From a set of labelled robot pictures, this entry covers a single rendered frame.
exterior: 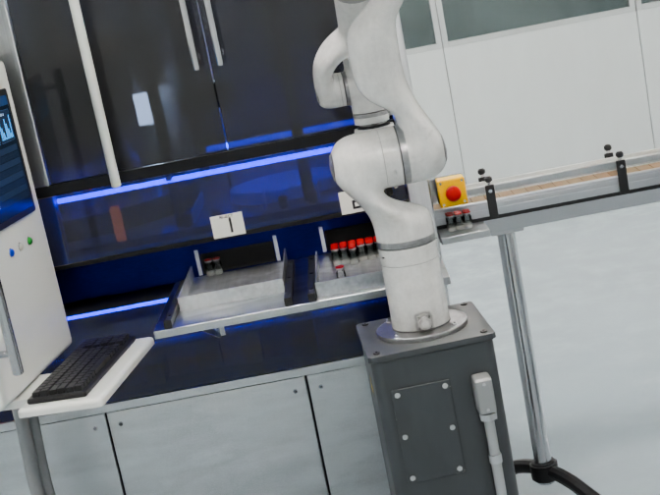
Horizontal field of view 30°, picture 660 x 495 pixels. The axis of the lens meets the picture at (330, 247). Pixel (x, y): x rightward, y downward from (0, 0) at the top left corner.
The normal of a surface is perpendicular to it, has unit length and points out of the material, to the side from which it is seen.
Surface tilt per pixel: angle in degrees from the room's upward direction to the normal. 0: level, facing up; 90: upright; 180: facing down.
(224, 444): 90
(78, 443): 90
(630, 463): 0
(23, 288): 90
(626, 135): 90
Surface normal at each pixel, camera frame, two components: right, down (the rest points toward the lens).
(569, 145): 0.01, 0.22
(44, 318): 0.98, -0.15
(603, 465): -0.18, -0.96
